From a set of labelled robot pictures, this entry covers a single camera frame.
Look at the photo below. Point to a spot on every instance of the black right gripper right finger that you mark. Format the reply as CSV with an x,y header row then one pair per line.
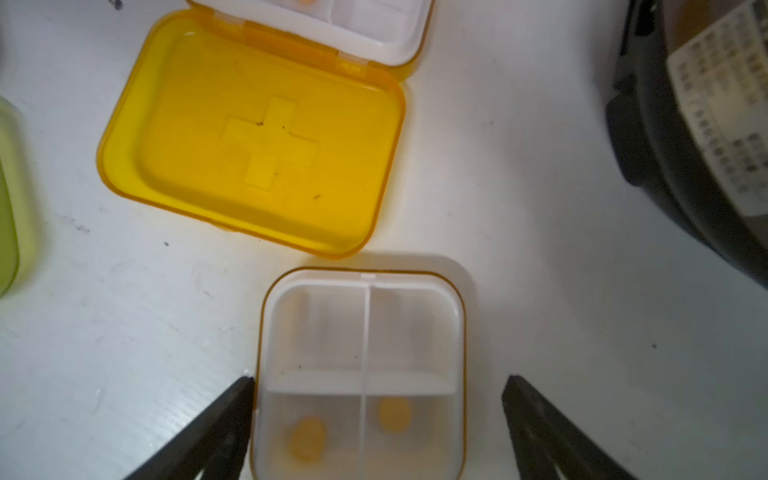
x,y
546,444

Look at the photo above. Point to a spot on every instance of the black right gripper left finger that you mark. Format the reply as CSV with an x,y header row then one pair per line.
x,y
213,445

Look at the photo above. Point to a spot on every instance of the yellow pillbox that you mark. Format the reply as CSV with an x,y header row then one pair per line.
x,y
361,374
277,119

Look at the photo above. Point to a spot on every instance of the green pillbox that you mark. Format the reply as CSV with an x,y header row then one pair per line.
x,y
20,237

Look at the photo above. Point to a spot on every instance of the silver rice cooker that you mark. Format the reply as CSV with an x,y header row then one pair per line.
x,y
688,120

